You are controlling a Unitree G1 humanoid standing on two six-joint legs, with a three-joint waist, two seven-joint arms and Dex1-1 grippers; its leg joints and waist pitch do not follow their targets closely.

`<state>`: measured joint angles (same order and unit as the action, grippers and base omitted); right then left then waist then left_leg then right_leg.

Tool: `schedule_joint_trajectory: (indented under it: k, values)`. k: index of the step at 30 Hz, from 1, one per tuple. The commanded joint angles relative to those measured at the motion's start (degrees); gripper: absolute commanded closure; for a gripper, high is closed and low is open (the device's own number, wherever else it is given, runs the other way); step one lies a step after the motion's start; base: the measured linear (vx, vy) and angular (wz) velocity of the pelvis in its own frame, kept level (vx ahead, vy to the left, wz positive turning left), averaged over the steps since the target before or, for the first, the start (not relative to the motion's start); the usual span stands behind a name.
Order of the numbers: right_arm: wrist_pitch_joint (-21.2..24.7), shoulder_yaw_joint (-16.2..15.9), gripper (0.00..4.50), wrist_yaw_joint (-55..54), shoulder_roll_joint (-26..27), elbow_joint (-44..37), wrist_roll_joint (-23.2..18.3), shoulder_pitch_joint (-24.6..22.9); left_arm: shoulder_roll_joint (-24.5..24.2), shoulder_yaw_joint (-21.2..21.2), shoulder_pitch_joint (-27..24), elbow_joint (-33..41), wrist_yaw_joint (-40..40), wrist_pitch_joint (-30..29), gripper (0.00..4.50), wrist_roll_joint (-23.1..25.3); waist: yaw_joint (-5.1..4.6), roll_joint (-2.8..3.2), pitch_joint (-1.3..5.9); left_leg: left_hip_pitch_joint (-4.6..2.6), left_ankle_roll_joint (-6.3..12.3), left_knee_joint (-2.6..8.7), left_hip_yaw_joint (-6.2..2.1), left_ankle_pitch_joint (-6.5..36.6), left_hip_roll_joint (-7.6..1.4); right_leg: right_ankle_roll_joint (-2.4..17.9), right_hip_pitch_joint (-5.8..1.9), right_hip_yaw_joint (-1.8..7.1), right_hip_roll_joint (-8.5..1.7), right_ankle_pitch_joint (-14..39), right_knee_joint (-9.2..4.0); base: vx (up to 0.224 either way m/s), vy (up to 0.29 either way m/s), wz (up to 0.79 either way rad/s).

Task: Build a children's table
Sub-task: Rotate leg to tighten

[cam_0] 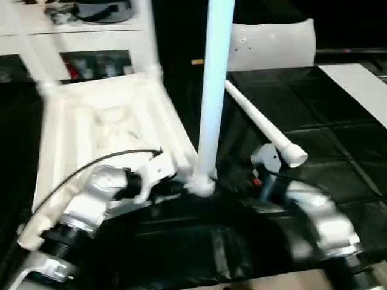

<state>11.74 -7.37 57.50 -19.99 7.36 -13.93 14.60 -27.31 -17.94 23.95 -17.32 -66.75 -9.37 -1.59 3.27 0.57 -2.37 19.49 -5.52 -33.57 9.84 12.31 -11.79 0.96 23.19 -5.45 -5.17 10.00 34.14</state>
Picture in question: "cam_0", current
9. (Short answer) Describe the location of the white plastic table top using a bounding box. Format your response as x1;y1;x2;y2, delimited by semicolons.
16;72;216;252

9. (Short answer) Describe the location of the black work mat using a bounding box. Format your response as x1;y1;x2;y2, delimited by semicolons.
0;65;387;288

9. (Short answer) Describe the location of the white flat board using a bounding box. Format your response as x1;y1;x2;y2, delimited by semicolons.
318;63;387;130

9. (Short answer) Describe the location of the white cushion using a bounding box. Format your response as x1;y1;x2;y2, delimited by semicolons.
225;18;317;73

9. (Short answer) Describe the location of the red bottle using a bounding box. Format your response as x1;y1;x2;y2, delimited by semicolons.
64;59;79;80

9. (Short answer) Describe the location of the grey clutter on cabinet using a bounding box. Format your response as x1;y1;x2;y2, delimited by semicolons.
42;0;134;25

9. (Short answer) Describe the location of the white cabinet with glass doors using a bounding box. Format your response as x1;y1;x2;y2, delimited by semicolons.
0;0;155;83

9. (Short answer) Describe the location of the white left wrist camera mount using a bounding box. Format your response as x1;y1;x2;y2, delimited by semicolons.
128;151;177;204

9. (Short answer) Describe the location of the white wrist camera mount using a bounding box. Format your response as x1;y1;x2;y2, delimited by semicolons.
128;151;177;204
250;143;284;179

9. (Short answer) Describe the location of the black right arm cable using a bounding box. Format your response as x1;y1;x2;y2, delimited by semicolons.
260;170;327;194

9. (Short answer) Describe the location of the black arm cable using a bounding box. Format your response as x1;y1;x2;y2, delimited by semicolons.
30;147;164;216
260;170;327;194

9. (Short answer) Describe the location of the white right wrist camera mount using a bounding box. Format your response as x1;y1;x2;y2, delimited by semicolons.
250;143;284;179

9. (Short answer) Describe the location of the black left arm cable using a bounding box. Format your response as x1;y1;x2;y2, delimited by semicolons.
30;147;164;216

